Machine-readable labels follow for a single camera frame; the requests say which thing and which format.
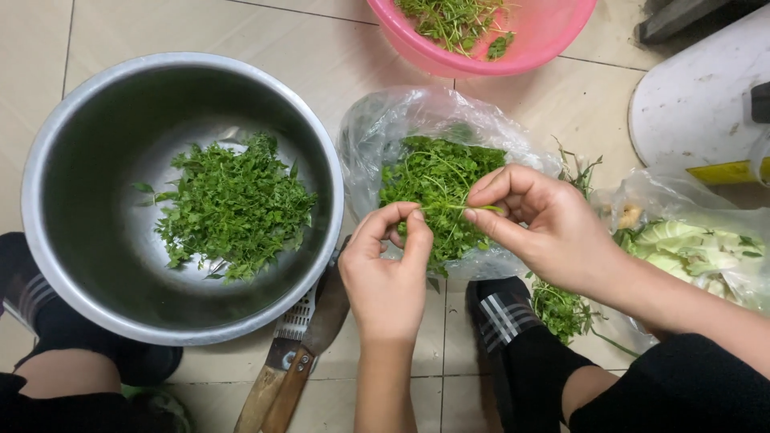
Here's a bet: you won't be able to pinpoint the person's right hand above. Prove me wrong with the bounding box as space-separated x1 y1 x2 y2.
462 164 629 297

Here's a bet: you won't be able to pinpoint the person's left hand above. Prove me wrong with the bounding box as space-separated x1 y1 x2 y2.
338 201 435 348

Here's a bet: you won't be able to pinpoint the green herb sprig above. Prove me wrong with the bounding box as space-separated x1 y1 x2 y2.
420 195 506 253

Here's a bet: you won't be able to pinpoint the ginger piece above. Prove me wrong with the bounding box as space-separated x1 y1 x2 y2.
616 203 644 231

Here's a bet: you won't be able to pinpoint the pile of herbs on floor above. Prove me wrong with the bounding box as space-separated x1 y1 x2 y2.
525 137 641 359

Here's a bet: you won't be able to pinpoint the black striped slipper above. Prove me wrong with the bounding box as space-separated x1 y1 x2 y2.
466 276 547 362
0 231 61 336

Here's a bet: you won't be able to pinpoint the clear plastic vegetable bag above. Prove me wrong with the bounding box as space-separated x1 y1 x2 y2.
591 167 770 354

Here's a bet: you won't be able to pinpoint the pale green cabbage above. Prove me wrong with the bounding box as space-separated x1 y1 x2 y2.
618 219 768 301

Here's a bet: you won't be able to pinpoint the bunch of unpicked green herbs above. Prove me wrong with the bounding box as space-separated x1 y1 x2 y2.
378 135 508 278

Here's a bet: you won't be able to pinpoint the black sock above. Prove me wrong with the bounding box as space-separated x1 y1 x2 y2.
490 325 598 433
13 295 185 387

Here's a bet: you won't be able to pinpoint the clear plastic herb bag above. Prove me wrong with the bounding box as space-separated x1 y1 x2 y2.
336 85 564 283

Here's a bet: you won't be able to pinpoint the heap of picked green leaves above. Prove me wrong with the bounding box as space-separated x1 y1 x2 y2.
131 132 319 285

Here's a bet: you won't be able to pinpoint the white round stool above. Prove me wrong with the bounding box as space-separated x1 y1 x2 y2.
628 3 770 182

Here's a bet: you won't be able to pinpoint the pink plastic basin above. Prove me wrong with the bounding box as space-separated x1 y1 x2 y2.
365 0 598 78

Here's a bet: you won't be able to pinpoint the person's black trousers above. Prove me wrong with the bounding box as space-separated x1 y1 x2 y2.
0 332 770 433

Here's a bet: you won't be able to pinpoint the bunch of leftover herb stalks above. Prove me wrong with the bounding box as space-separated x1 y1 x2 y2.
394 0 518 61

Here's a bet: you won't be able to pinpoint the small black block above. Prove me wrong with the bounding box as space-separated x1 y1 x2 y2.
750 81 770 125

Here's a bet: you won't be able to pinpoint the dark grey block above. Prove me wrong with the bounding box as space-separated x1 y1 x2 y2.
636 0 770 45

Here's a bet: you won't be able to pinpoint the large steel bowl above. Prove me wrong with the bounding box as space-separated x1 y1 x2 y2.
21 52 345 347

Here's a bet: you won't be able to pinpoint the wooden handled knife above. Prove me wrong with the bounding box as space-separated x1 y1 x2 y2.
260 236 353 433

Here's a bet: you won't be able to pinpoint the wooden handled metal grater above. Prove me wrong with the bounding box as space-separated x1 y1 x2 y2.
233 281 319 433

